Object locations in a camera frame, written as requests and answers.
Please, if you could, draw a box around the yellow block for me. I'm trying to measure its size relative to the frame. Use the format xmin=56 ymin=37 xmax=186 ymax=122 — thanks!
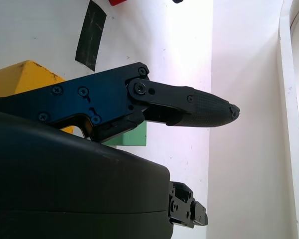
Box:
xmin=0 ymin=59 xmax=90 ymax=137

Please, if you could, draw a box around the black tape mark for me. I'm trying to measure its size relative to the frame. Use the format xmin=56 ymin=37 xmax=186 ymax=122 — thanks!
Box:
xmin=74 ymin=0 xmax=107 ymax=71

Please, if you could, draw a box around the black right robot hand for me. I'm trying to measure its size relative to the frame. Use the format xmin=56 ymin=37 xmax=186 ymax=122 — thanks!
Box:
xmin=0 ymin=61 xmax=241 ymax=239

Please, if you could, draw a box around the green block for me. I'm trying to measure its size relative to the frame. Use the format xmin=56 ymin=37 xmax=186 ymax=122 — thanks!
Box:
xmin=106 ymin=121 xmax=148 ymax=147

